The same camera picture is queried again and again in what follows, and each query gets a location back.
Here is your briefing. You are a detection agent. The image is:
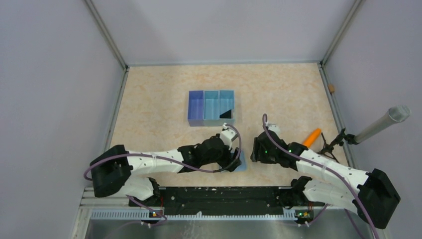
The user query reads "beige card holder wallet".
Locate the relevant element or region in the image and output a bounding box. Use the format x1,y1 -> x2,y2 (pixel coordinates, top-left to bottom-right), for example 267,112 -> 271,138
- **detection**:
216,148 -> 247,172

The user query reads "black credit card stack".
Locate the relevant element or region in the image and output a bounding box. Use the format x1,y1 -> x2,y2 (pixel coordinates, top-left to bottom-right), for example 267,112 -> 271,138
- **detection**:
219,109 -> 233,119

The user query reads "blue three-compartment box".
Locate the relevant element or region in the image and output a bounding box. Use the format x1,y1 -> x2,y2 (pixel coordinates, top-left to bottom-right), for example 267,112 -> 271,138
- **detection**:
187,90 -> 235,127

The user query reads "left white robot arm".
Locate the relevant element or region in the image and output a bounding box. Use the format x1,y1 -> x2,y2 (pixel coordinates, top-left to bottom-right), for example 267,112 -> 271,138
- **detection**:
84,134 -> 241,206

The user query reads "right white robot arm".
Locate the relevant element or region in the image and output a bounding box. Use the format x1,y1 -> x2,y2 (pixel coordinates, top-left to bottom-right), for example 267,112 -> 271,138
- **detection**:
251,130 -> 401,229

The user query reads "orange cylindrical object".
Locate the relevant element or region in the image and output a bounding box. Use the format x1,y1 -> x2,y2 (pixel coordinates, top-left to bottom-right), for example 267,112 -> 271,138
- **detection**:
302,128 -> 321,148

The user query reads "small tan block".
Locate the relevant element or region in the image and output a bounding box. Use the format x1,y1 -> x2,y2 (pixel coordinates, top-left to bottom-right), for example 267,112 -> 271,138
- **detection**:
327,84 -> 335,94

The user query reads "silver microphone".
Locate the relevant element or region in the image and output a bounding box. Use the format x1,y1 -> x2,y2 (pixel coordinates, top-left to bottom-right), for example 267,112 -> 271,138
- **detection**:
318,105 -> 412,162

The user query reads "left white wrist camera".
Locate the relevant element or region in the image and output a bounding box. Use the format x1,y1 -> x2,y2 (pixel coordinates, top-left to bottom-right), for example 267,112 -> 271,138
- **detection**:
219,123 -> 239,147

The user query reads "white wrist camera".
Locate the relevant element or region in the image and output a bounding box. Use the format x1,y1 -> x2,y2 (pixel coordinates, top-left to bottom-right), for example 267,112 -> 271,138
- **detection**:
219,123 -> 239,147
266,124 -> 281,135

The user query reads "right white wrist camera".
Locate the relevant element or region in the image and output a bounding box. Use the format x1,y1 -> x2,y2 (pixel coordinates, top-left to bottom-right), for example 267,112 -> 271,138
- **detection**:
266,124 -> 281,135

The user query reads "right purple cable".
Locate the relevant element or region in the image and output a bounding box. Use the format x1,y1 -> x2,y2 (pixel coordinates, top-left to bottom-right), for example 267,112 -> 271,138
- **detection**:
262,114 -> 380,239

